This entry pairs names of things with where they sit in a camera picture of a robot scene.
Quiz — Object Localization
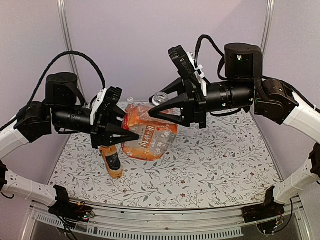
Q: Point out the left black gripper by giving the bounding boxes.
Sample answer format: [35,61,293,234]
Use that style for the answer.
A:
[51,103,142,149]

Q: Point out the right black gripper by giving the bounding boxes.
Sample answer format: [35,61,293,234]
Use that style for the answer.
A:
[147,76,254,128]

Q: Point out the orange bottle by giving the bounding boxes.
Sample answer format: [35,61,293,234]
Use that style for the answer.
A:
[121,103,178,161]
[127,97,136,107]

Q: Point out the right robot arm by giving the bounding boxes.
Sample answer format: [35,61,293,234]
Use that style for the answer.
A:
[148,43,320,142]

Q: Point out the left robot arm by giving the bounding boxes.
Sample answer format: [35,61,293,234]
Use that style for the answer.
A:
[0,72,139,158]

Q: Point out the dark label tea bottle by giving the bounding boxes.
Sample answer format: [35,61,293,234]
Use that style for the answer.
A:
[99,145,123,179]

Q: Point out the floral table mat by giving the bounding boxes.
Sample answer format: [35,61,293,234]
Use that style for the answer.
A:
[49,112,281,209]

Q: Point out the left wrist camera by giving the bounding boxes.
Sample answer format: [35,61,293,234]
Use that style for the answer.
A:
[90,86,123,126]

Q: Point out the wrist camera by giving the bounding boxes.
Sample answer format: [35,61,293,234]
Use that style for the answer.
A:
[168,45,207,87]
[90,86,123,126]

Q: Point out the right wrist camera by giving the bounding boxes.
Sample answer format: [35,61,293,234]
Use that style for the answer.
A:
[168,45,207,87]

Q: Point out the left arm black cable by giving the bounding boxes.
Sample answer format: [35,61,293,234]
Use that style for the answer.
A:
[28,50,106,108]

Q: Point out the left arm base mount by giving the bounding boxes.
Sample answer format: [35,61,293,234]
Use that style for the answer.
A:
[48,185,95,222]

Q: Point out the right aluminium frame post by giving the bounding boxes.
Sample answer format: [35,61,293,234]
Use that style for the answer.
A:
[260,0,275,55]

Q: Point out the aluminium frame post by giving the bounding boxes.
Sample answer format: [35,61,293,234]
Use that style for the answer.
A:
[56,0,85,101]
[260,0,275,55]

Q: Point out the left aluminium frame post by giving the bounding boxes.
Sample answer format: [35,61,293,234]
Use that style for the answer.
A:
[56,0,85,101]

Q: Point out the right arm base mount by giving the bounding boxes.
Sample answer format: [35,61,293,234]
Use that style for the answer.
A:
[241,186,285,223]

